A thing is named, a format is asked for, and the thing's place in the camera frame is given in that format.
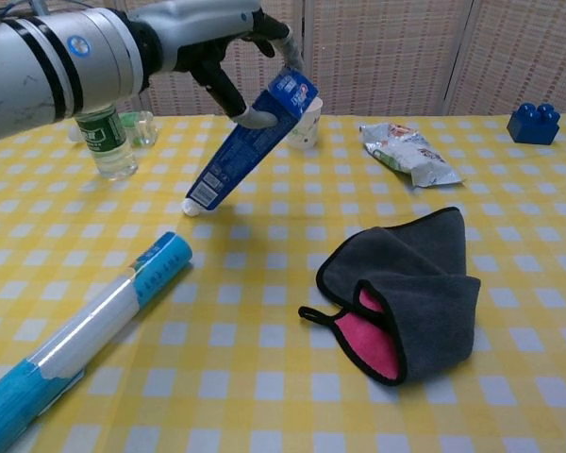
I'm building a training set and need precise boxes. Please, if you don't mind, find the crumpled silver snack bag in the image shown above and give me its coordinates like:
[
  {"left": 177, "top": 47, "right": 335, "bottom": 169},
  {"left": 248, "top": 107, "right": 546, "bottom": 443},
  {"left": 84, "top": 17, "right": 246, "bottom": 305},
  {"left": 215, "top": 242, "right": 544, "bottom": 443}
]
[{"left": 358, "top": 122, "right": 462, "bottom": 189}]

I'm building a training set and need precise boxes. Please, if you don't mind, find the white and blue toothpaste box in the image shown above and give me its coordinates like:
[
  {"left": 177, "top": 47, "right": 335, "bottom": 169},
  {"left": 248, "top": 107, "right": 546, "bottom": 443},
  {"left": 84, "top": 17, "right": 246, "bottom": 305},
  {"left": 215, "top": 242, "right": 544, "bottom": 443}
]
[{"left": 181, "top": 65, "right": 320, "bottom": 218}]

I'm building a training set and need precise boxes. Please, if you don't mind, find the blue toy building block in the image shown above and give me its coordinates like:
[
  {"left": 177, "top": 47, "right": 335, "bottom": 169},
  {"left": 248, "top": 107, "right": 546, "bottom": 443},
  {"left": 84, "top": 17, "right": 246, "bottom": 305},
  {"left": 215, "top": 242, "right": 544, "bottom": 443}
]
[{"left": 507, "top": 101, "right": 561, "bottom": 144}]

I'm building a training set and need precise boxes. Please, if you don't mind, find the grey and pink cloth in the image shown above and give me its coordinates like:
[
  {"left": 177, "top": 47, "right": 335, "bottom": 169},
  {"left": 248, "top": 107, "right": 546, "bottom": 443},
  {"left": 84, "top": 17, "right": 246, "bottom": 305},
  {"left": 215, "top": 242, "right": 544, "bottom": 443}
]
[{"left": 298, "top": 206, "right": 482, "bottom": 388}]

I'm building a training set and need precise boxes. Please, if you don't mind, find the woven folding screen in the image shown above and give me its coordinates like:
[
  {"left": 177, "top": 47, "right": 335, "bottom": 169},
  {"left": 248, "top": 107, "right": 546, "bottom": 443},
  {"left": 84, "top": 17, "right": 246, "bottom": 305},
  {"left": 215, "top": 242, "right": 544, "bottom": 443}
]
[{"left": 112, "top": 0, "right": 566, "bottom": 119}]

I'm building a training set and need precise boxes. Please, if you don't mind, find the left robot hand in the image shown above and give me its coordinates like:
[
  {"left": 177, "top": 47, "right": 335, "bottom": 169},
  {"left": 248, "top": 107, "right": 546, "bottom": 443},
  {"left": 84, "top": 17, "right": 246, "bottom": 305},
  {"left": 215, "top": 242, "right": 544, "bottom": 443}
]
[{"left": 129, "top": 0, "right": 306, "bottom": 129}]

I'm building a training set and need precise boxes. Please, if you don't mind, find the small clear glass jar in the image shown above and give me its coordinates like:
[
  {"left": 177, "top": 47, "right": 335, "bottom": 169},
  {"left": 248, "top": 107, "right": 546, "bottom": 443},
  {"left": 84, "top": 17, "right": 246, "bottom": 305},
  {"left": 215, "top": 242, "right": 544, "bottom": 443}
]
[{"left": 118, "top": 109, "right": 159, "bottom": 148}]

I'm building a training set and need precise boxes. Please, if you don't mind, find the yellow checkered tablecloth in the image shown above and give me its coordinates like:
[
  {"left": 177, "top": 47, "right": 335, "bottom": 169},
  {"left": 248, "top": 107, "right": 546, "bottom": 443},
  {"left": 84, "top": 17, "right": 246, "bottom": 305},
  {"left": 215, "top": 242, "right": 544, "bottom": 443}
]
[{"left": 0, "top": 112, "right": 566, "bottom": 453}]

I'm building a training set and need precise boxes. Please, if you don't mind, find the blue and white film roll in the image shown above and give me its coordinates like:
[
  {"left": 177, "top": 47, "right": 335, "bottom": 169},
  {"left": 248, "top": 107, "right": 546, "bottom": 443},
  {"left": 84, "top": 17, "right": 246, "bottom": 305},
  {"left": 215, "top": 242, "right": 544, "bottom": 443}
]
[{"left": 0, "top": 230, "right": 194, "bottom": 439}]

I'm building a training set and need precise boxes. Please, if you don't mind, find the white paper cup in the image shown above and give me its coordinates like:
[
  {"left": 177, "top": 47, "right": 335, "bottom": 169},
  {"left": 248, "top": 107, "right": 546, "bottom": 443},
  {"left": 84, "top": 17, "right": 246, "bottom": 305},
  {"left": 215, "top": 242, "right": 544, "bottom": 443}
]
[{"left": 283, "top": 96, "right": 324, "bottom": 151}]

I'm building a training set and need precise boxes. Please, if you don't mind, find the clear plastic bottle green label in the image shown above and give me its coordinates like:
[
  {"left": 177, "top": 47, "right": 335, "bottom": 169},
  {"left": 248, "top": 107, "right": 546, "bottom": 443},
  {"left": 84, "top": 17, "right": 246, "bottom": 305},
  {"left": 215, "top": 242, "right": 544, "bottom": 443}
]
[{"left": 74, "top": 104, "right": 139, "bottom": 181}]

